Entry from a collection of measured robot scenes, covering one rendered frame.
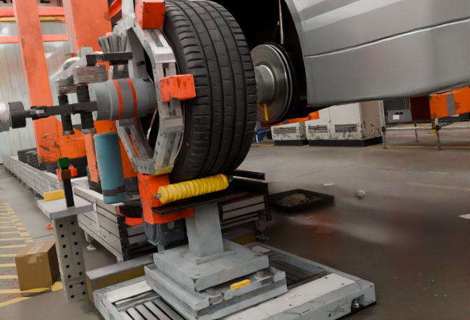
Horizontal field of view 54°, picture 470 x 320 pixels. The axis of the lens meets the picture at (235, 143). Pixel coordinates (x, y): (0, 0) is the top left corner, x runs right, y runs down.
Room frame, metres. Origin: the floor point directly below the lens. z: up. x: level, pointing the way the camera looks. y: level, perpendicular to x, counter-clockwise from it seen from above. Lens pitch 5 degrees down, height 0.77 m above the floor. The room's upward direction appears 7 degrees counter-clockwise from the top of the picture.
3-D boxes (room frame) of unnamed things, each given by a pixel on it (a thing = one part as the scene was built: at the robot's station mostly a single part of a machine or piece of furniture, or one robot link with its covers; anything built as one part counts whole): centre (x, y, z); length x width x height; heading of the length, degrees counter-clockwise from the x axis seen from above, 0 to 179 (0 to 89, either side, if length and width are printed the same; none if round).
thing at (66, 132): (1.67, 0.60, 0.83); 0.04 x 0.04 x 0.16
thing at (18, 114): (1.30, 0.57, 0.83); 0.09 x 0.08 x 0.07; 119
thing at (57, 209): (2.03, 0.80, 0.44); 0.43 x 0.17 x 0.03; 29
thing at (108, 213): (3.18, 1.16, 0.28); 2.47 x 0.09 x 0.22; 29
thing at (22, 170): (8.31, 3.61, 0.20); 6.82 x 0.86 x 0.39; 29
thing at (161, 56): (1.64, 0.31, 0.85); 0.54 x 0.07 x 0.54; 29
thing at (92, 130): (1.37, 0.43, 0.83); 0.04 x 0.04 x 0.16
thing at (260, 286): (1.72, 0.16, 0.13); 0.50 x 0.36 x 0.10; 29
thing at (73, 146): (3.92, 1.23, 0.69); 0.52 x 0.17 x 0.35; 119
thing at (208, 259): (1.72, 0.16, 0.32); 0.40 x 0.30 x 0.28; 29
